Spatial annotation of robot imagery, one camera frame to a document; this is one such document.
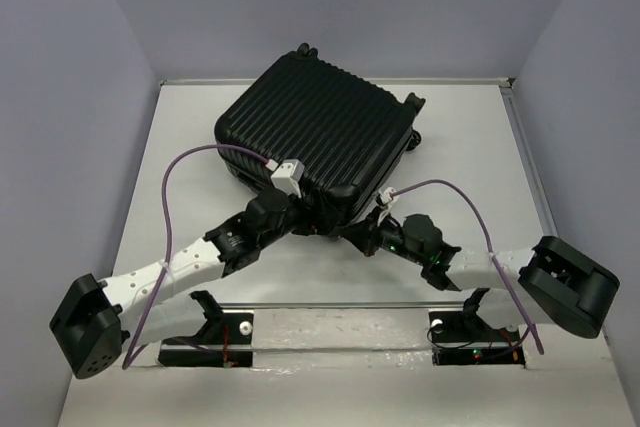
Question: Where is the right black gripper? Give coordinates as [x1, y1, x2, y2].
[338, 206, 426, 266]

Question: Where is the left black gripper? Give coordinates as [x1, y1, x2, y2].
[257, 186, 342, 248]

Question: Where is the black hard-shell suitcase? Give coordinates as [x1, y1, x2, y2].
[213, 43, 426, 231]

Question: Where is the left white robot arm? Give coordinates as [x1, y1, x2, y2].
[49, 188, 329, 379]

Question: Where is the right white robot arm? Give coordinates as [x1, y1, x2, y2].
[341, 212, 620, 339]

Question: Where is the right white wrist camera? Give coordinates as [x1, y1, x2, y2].
[376, 187, 396, 225]

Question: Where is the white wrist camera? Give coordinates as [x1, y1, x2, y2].
[271, 159, 305, 198]
[376, 187, 396, 225]

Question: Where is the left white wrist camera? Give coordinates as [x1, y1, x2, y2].
[271, 159, 305, 198]

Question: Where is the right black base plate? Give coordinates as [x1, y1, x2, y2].
[426, 288, 526, 367]

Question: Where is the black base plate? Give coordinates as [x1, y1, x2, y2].
[426, 288, 526, 367]
[157, 309, 254, 368]

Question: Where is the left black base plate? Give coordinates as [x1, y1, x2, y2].
[157, 309, 254, 368]

